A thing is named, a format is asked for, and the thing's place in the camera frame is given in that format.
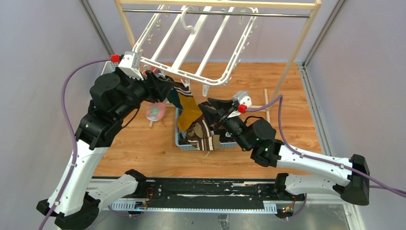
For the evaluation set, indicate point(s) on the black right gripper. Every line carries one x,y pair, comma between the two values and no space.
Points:
220,116

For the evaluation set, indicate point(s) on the mustard yellow sock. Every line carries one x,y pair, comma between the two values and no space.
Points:
190,110

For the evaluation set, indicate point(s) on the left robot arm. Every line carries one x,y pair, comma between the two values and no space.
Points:
113,97

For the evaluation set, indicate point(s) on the pink patterned sock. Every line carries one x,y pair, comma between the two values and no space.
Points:
156,111

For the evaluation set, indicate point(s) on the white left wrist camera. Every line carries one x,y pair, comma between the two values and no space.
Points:
130,65

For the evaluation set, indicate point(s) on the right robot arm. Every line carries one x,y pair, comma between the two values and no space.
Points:
346,178

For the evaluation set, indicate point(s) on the blue plastic sock basket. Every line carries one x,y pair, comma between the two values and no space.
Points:
223,145

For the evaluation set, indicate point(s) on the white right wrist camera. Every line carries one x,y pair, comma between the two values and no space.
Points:
241,101

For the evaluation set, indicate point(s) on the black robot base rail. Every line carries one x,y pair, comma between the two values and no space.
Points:
221,196

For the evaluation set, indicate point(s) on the brown white striped sock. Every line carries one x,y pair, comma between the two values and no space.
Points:
201,138

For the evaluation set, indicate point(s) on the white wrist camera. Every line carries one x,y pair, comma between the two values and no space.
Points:
130,65
241,101

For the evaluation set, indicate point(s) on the green reindeer sock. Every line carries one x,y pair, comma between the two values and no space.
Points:
173,98

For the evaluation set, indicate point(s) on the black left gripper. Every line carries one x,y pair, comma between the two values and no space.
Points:
157,88

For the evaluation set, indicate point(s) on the wooden clothes rack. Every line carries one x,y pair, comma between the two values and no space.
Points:
308,11

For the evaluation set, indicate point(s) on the white plastic clip hanger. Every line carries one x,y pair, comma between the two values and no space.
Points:
182,41

